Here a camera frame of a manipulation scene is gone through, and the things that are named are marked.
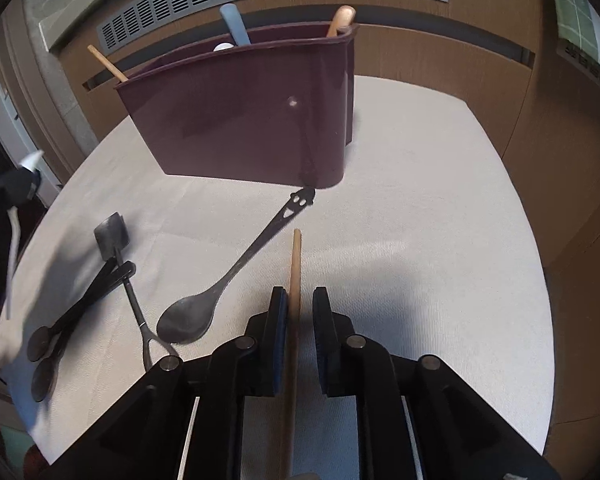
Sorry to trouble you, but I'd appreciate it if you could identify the translucent brown spoon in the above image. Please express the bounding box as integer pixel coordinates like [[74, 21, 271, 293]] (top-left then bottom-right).
[[27, 260, 126, 362], [31, 261, 137, 404]]

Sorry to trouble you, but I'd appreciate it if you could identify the grey-blue plastic spoon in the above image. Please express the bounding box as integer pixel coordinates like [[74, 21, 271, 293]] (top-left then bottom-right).
[[219, 4, 252, 47]]

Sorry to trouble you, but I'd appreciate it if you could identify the black metal smiley-handle spoon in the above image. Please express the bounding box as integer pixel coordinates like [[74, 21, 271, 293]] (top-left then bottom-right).
[[156, 186, 317, 345]]

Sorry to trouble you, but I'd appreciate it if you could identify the speckled kitchen countertop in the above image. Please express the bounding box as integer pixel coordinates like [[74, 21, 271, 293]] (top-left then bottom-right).
[[37, 0, 231, 53]]

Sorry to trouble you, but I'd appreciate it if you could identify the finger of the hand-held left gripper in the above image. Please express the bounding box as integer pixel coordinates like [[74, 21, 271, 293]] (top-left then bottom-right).
[[0, 169, 42, 216]]

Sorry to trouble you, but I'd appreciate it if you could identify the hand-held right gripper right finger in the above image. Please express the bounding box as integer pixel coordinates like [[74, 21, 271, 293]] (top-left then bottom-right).
[[312, 286, 563, 480]]

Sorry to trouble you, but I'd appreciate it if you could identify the wooden chopstick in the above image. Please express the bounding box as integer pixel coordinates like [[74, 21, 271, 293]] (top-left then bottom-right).
[[280, 228, 303, 480], [87, 45, 130, 83]]

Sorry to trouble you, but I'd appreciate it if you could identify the short grey vent grille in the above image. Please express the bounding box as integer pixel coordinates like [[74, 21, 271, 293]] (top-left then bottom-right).
[[557, 40, 600, 96]]

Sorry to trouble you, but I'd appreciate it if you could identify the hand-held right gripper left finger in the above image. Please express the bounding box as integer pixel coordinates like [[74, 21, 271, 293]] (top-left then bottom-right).
[[40, 286, 288, 480]]

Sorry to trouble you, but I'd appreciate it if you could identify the wooden spoon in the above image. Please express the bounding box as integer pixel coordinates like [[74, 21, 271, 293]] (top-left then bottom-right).
[[326, 5, 356, 38]]

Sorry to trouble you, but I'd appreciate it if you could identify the wooden kitchen cabinet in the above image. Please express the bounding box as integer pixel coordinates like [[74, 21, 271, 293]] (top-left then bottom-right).
[[60, 0, 600, 461]]

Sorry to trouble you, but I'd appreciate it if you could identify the maroon plastic utensil holder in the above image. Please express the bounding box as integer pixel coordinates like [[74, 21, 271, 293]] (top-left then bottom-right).
[[114, 22, 361, 188]]

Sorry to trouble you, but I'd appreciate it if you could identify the small black shovel spoon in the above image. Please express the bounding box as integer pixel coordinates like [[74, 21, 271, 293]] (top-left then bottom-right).
[[93, 212, 181, 368]]

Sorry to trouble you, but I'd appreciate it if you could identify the white tablecloth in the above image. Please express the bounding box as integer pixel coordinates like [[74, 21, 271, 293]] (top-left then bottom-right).
[[0, 74, 556, 480]]

